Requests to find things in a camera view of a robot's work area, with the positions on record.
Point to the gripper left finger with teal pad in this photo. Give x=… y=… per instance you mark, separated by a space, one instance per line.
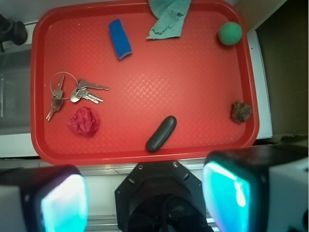
x=43 y=199

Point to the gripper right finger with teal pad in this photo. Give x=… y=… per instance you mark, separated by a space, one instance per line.
x=262 y=188

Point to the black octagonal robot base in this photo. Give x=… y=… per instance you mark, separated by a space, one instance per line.
x=161 y=197

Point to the crumpled red paper ball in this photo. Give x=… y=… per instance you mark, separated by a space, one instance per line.
x=84 y=122

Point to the green ball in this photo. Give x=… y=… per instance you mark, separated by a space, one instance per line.
x=230 y=33

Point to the brown rock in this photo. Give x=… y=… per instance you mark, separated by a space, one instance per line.
x=241 y=111

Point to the silver key bunch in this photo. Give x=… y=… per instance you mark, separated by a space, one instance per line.
x=80 y=91

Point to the black oblong case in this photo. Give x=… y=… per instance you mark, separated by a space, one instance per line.
x=162 y=134

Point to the red plastic tray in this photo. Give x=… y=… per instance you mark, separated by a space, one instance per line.
x=194 y=78

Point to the blue sponge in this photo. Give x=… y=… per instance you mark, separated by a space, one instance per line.
x=119 y=39

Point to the black knob object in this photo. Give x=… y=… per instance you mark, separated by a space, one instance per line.
x=14 y=31

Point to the green woven cloth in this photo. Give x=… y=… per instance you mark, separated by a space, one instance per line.
x=170 y=15

